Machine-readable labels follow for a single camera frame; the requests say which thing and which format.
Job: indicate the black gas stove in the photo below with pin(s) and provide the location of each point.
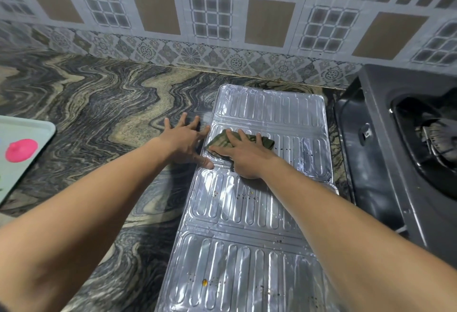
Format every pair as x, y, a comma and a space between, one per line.
378, 165

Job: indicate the black stove knob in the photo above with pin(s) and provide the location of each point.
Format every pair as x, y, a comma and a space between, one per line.
365, 134

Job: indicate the pale green plastic tray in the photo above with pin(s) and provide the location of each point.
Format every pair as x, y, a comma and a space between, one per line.
21, 176

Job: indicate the person's left forearm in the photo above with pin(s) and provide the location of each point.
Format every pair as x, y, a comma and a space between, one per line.
82, 215

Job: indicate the person's right thumb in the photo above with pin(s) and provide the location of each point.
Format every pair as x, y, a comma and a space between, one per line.
219, 149

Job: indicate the person's left middle finger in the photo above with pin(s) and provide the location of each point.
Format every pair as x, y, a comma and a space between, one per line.
193, 123

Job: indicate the pink round lid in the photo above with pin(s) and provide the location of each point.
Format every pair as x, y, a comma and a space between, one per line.
21, 150

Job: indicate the green cleaning cloth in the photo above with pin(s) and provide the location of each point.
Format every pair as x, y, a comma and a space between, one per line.
218, 139

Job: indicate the folding aluminium foil splash guard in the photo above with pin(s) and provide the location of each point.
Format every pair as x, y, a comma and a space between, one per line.
250, 222

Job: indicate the person's right hand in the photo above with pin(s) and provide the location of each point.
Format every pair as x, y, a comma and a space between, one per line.
250, 160

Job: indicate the person's left thumb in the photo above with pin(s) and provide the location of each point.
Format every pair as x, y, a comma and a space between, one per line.
202, 162

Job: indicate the person's right middle finger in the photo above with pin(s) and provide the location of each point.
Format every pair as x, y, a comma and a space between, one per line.
244, 136

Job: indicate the person's left hand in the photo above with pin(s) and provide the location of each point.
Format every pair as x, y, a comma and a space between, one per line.
180, 144

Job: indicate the person's right forearm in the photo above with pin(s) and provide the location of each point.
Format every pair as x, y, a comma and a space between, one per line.
357, 244

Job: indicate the person's left little finger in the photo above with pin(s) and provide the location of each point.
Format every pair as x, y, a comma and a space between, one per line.
167, 124

